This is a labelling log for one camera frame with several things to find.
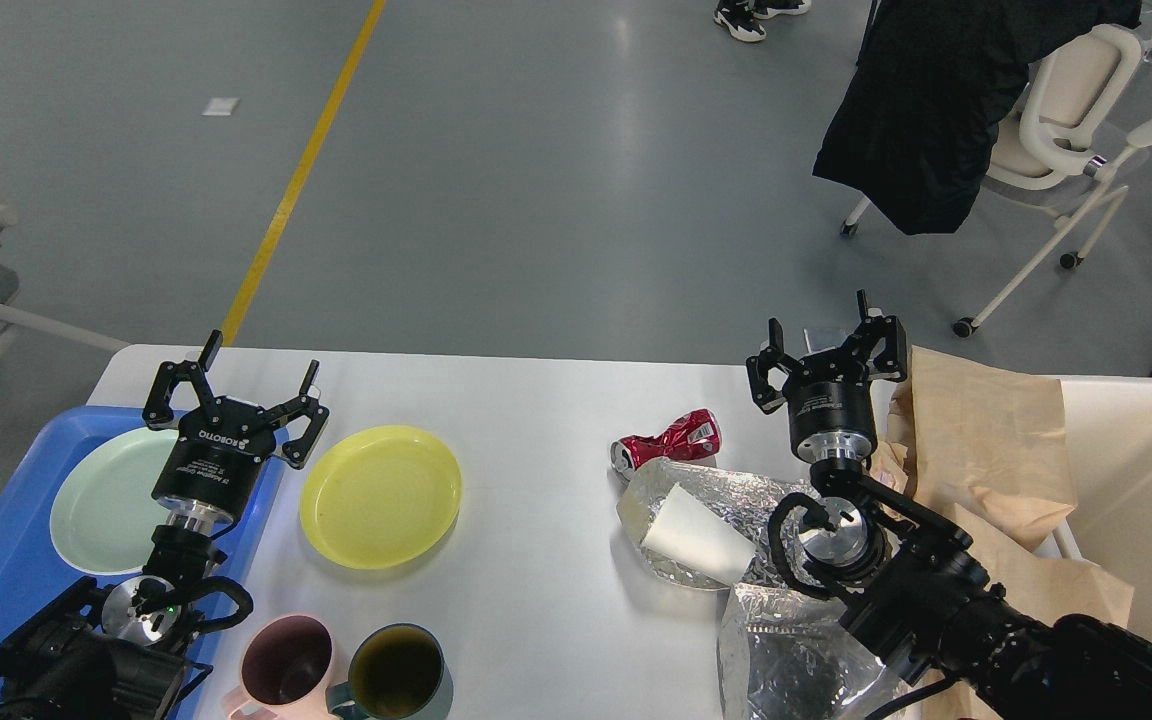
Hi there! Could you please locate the pale green plate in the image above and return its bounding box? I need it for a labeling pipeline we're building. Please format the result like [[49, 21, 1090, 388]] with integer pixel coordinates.
[[50, 429, 177, 577]]

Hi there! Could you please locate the person in dark jeans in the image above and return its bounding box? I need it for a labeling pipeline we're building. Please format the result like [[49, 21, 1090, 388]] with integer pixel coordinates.
[[712, 1, 813, 44]]

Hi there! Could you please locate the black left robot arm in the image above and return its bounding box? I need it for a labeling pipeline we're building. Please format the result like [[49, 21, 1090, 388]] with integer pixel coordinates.
[[0, 331, 329, 719]]

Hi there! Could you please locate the brown paper bag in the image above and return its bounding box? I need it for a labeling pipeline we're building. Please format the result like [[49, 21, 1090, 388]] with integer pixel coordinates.
[[867, 344, 1135, 720]]

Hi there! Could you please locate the white paper cup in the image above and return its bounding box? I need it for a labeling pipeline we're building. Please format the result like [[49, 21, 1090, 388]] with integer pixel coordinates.
[[643, 486, 756, 585]]

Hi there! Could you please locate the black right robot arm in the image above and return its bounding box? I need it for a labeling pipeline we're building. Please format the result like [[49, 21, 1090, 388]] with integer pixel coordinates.
[[746, 291, 1152, 719]]

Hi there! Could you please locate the white office chair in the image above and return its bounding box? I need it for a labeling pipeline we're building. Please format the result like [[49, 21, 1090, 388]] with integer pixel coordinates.
[[840, 22, 1152, 339]]

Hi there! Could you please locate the yellow plastic plate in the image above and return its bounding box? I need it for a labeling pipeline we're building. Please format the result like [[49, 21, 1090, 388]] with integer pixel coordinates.
[[300, 425, 463, 571]]

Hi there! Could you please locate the dark teal mug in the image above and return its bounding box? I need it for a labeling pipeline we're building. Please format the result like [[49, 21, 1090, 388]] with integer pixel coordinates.
[[325, 623, 454, 719]]

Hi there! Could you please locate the silver foil bag front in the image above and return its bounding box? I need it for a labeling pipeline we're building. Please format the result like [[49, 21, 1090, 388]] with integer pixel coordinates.
[[717, 584, 908, 719]]

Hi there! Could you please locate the pink mug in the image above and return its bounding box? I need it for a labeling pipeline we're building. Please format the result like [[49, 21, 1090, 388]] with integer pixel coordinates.
[[220, 614, 340, 719]]

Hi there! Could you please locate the crumpled silver foil bag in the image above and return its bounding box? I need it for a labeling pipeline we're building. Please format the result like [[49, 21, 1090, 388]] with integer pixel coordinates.
[[616, 458, 818, 591]]

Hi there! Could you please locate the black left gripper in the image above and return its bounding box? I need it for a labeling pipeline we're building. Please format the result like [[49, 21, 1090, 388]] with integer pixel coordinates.
[[142, 329, 329, 526]]

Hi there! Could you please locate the black jacket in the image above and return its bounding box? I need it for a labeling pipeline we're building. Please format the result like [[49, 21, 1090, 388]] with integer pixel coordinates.
[[813, 1, 1140, 236]]

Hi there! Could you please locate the crushed red soda can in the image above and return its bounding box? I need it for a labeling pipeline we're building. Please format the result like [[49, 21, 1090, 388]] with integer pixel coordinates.
[[609, 409, 722, 473]]

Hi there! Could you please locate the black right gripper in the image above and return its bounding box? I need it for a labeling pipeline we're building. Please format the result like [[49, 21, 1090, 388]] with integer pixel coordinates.
[[746, 290, 909, 462]]

